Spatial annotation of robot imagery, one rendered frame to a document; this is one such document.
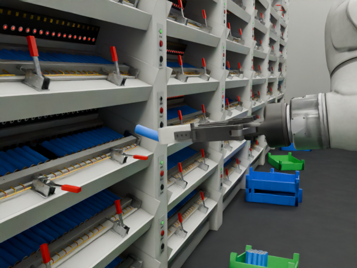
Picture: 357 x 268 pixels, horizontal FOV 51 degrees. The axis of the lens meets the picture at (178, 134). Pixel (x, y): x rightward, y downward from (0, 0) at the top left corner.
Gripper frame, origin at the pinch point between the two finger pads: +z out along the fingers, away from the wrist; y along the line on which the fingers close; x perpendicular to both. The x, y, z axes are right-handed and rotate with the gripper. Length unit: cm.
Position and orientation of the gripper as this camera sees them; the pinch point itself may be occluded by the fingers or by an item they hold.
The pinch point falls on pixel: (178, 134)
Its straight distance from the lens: 69.7
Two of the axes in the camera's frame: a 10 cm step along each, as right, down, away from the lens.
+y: -3.7, 1.4, -9.2
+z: -9.2, 0.8, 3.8
